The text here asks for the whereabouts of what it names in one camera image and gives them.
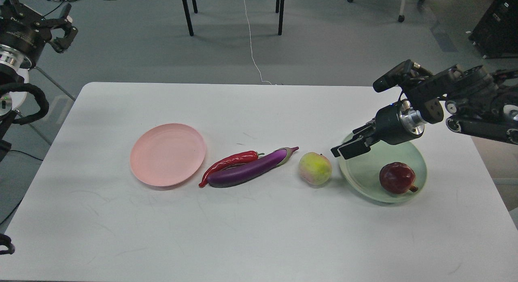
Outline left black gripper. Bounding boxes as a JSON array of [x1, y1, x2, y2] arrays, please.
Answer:
[[0, 0, 78, 70]]

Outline purple eggplant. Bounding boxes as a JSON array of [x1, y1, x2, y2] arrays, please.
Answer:
[[207, 147, 299, 188]]

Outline black table legs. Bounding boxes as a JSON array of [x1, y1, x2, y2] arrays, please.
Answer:
[[180, 0, 285, 37]]

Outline green plate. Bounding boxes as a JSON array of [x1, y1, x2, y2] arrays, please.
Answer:
[[338, 141, 428, 203]]

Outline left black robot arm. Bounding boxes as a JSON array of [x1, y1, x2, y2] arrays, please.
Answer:
[[0, 0, 78, 138]]

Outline red pomegranate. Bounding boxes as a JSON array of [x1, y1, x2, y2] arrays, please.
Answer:
[[379, 162, 419, 194]]

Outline white floor cable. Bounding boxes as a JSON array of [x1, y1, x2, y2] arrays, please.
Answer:
[[237, 0, 278, 85]]

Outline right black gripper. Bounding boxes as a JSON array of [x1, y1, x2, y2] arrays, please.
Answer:
[[331, 99, 425, 159]]

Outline white chair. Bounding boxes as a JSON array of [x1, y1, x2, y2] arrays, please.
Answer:
[[0, 66, 76, 147]]

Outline red chili pepper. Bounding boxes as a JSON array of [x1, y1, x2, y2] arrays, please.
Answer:
[[198, 151, 264, 188]]

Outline white office chair base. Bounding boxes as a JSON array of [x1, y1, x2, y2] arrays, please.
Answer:
[[345, 0, 425, 23]]

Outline pink plate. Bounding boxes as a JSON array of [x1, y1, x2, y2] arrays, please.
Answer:
[[129, 123, 207, 187]]

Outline black equipment case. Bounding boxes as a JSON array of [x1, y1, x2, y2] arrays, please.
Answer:
[[468, 0, 518, 59]]

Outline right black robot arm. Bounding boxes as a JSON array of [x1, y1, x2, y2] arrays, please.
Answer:
[[331, 59, 518, 159]]

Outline yellow-green peach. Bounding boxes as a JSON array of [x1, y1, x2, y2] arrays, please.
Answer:
[[298, 152, 332, 186]]

